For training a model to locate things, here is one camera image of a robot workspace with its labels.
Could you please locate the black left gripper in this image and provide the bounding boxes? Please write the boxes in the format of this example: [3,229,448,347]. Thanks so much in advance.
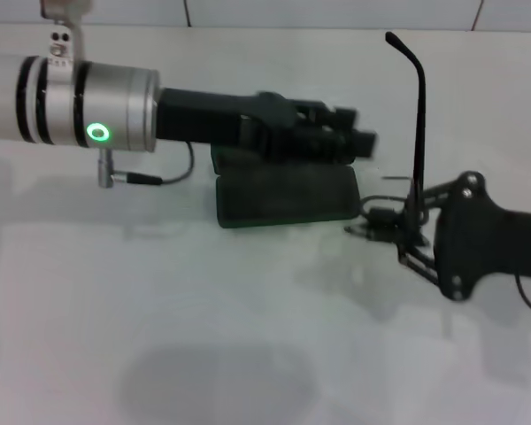
[157,87,359,155]

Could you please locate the black round glasses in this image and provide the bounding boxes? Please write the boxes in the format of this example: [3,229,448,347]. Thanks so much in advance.
[343,30,431,250]

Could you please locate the dark green glasses case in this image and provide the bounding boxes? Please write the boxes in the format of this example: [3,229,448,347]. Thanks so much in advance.
[210,145,360,230]

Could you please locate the left gripper cable silver connector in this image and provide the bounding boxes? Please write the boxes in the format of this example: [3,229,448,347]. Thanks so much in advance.
[96,140,196,190]

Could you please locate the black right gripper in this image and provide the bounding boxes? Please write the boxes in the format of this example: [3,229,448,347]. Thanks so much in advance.
[396,171,531,302]

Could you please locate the silver left camera mount bracket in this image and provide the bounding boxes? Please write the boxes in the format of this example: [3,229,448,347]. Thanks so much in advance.
[39,0,86,74]

